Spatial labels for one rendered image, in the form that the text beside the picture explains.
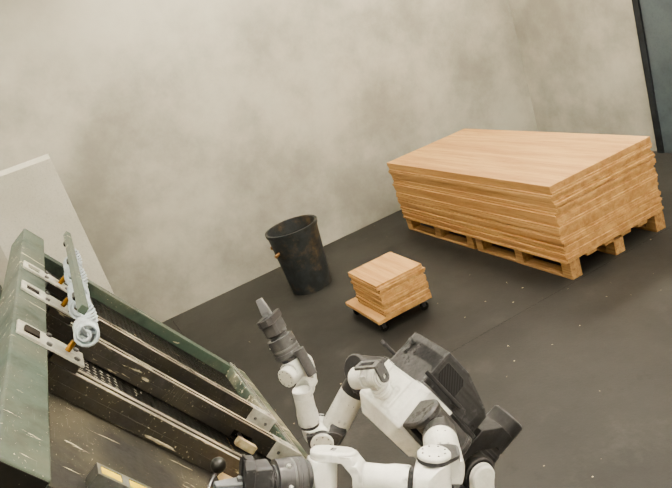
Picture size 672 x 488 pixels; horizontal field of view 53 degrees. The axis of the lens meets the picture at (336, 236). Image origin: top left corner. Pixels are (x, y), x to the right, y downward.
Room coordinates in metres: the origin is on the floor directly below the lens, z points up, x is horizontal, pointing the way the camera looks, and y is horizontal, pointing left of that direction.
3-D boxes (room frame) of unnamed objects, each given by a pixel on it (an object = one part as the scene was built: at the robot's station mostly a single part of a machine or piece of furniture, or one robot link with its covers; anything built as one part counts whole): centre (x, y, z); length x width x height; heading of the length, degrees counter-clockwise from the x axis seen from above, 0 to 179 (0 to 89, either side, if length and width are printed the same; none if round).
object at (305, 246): (6.20, 0.39, 0.33); 0.54 x 0.54 x 0.65
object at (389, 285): (5.04, -0.23, 0.20); 0.61 x 0.51 x 0.40; 20
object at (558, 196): (5.86, -1.64, 0.39); 2.46 x 1.04 x 0.78; 20
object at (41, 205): (5.34, 2.21, 1.03); 0.60 x 0.58 x 2.05; 20
